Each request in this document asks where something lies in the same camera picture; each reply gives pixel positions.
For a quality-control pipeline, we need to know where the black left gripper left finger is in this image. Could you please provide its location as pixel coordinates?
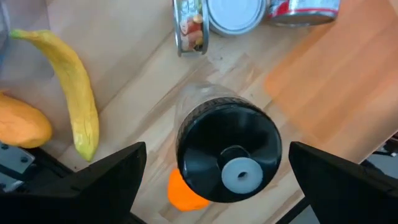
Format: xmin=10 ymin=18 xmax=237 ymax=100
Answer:
xmin=0 ymin=141 xmax=147 ymax=224

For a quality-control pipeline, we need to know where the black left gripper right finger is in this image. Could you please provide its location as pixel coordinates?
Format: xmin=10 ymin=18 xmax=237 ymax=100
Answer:
xmin=289 ymin=141 xmax=398 ymax=224

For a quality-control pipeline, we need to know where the red labelled can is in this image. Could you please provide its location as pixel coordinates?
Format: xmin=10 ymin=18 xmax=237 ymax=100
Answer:
xmin=266 ymin=0 xmax=341 ymax=28

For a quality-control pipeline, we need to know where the clear bottle with black cap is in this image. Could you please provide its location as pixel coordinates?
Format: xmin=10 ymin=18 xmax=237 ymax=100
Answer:
xmin=173 ymin=82 xmax=283 ymax=203

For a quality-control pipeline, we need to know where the yellow banana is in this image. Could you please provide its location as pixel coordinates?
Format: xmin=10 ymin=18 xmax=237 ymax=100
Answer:
xmin=9 ymin=29 xmax=100 ymax=163

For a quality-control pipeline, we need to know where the can with silver lid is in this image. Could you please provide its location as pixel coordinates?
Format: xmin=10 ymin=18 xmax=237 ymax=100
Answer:
xmin=206 ymin=0 xmax=268 ymax=37

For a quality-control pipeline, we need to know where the orange fruit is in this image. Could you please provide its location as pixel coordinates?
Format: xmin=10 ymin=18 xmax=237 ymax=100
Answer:
xmin=167 ymin=167 xmax=211 ymax=213

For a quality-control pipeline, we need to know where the tin can with food label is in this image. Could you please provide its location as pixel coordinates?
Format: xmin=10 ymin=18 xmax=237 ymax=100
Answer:
xmin=172 ymin=0 xmax=210 ymax=58

